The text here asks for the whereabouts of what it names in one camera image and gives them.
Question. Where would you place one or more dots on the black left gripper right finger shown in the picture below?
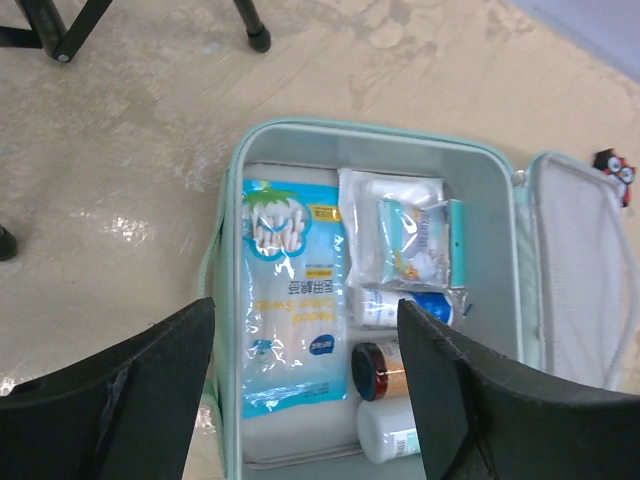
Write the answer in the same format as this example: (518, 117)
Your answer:
(482, 415)

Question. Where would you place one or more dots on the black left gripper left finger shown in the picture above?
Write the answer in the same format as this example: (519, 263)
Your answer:
(127, 412)

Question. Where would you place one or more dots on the white plastic bottle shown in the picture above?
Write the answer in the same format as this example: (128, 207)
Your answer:
(386, 429)

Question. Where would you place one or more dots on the brown bottle orange cap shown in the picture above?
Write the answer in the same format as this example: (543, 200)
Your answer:
(378, 371)

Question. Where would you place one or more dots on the blue cotton swab bag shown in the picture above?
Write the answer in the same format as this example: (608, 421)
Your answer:
(294, 259)

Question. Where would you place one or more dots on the mint green medicine case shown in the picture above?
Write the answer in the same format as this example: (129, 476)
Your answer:
(396, 305)

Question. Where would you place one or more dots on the white gauze pack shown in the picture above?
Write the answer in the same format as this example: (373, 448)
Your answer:
(359, 194)

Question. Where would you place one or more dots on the black music stand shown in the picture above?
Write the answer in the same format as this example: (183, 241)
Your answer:
(48, 32)

